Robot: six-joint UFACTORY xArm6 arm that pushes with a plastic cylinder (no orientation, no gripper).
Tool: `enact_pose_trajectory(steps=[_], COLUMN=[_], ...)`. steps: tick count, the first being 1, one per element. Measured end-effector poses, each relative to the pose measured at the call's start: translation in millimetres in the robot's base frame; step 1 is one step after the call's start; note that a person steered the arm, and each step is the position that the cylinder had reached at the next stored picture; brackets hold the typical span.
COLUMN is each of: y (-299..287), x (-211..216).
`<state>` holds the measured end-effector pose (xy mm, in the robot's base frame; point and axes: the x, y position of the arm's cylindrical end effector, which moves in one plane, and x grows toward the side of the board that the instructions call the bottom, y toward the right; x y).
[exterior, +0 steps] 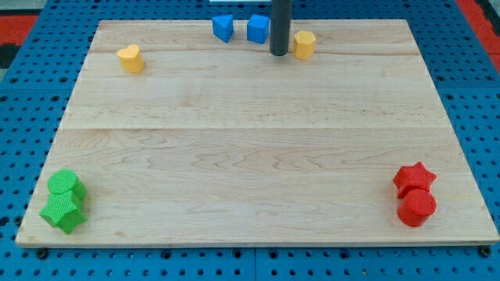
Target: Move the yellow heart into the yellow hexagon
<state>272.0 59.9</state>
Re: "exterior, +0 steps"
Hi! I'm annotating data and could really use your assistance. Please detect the blue triangle block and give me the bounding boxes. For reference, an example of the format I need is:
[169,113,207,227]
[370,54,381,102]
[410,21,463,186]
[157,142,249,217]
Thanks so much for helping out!
[212,14,234,43]

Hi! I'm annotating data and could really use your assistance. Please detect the green star block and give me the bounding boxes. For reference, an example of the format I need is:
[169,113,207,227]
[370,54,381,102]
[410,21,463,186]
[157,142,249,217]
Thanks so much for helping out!
[39,191,87,234]

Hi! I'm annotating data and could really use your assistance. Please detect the blue cube block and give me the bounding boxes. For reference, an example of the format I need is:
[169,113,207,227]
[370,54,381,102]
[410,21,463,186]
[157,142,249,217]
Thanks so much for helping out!
[247,14,270,44]

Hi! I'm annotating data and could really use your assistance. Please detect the red cylinder block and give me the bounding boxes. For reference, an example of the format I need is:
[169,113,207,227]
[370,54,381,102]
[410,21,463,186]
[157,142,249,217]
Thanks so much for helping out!
[397,189,438,227]

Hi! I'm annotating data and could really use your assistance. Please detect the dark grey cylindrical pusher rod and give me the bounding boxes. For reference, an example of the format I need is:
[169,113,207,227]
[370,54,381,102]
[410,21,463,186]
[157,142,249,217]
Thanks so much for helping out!
[270,0,293,56]

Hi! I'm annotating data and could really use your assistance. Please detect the yellow hexagon block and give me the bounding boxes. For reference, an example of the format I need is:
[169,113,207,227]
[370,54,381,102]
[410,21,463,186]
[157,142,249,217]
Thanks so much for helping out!
[292,30,316,59]

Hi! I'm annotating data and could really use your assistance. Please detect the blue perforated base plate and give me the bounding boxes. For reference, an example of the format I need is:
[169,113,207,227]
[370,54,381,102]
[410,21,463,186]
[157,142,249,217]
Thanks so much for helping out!
[1,1,499,280]

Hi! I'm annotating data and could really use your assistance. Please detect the green cylinder block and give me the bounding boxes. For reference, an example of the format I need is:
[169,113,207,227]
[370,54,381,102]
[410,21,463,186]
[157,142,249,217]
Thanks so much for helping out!
[48,169,87,200]

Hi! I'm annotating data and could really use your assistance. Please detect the yellow heart block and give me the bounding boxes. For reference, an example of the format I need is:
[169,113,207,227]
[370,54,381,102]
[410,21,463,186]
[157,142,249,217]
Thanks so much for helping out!
[116,44,145,73]

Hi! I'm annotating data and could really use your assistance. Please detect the red star block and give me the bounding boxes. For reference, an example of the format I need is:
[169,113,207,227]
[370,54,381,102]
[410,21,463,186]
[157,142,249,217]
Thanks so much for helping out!
[393,162,437,199]

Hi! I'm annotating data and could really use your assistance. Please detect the light wooden board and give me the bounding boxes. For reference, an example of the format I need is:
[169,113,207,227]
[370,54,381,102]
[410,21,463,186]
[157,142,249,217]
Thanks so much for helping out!
[16,20,499,248]

